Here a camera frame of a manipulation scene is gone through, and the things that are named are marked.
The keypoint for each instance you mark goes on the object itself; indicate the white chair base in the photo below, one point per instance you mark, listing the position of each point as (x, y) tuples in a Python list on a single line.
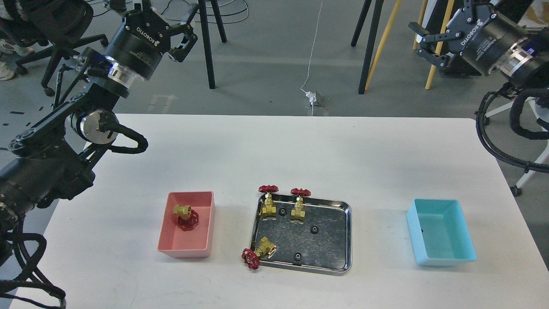
[(517, 189)]

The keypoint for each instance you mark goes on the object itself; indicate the black stand legs left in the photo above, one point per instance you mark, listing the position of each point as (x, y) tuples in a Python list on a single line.
[(206, 36)]

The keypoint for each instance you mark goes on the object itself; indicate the yellow wooden leg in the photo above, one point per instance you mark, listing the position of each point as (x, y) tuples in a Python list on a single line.
[(447, 15), (382, 42)]

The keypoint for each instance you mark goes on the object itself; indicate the brass valve back left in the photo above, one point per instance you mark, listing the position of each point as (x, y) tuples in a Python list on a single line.
[(268, 210)]

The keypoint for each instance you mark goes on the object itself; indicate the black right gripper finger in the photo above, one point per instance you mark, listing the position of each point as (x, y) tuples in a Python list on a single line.
[(453, 34), (448, 62)]

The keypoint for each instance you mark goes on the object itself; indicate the black stand legs centre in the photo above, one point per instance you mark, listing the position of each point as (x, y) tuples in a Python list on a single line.
[(373, 30)]

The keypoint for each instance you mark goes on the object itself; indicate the yellow wooden leg left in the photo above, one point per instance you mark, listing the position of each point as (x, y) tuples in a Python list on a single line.
[(382, 42)]

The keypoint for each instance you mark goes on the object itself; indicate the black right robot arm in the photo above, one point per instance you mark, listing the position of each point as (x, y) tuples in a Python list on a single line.
[(521, 88)]

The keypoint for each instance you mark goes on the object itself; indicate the brass valve red wheel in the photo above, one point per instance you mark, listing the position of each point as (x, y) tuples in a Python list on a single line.
[(186, 217)]

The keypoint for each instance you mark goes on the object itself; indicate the blue plastic box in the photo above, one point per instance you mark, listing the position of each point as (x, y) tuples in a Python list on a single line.
[(446, 241)]

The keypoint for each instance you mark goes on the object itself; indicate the black office chair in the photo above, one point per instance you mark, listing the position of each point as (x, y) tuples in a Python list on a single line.
[(59, 22)]

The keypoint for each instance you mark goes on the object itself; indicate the stainless steel tray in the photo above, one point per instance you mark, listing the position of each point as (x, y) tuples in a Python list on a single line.
[(327, 252)]

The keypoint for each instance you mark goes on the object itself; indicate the pink plastic box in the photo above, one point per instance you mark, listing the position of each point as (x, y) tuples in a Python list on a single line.
[(188, 244)]

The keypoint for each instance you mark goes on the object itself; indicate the black stand legs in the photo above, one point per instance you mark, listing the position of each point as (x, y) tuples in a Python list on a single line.
[(206, 36), (373, 30)]

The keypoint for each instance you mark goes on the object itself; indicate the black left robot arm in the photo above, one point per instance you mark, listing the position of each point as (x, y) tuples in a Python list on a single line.
[(56, 156)]

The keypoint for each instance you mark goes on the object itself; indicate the yellow wooden leg right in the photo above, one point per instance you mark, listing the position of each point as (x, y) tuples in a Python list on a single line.
[(447, 15)]

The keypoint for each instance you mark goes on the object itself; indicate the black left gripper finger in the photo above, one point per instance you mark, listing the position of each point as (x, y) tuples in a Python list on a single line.
[(180, 52), (185, 24)]

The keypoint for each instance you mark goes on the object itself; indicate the brass valve back right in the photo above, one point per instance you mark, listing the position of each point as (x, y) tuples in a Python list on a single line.
[(298, 211)]

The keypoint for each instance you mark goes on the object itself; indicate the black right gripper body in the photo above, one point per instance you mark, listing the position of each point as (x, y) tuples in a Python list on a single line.
[(488, 41)]

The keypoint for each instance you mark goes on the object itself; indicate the brass valve front left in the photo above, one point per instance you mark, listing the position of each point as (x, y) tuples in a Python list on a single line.
[(251, 257)]

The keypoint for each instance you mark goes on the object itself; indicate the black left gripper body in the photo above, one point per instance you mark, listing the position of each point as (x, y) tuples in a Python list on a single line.
[(140, 42)]

